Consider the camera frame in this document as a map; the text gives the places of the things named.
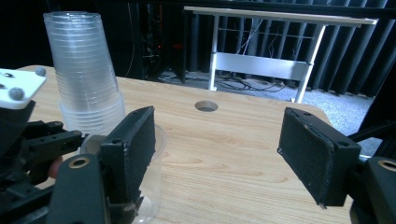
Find cables under white desk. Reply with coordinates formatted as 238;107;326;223
216;76;288;93

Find dark pleated curtain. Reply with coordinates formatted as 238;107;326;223
186;0;396;98

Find dark equipment rack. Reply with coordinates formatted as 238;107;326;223
136;3;188;84

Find white desk frame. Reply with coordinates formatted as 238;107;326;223
183;6;379;105

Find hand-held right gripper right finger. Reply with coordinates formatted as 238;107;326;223
276;106;362;209

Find stack of clear plastic cups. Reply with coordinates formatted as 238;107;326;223
43;11;127;136

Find black tripod stand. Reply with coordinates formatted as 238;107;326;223
346;62;396;158

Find single clear plastic cup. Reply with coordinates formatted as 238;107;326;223
79;123;168;224

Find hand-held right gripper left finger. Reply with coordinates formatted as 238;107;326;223
100;105;157;205

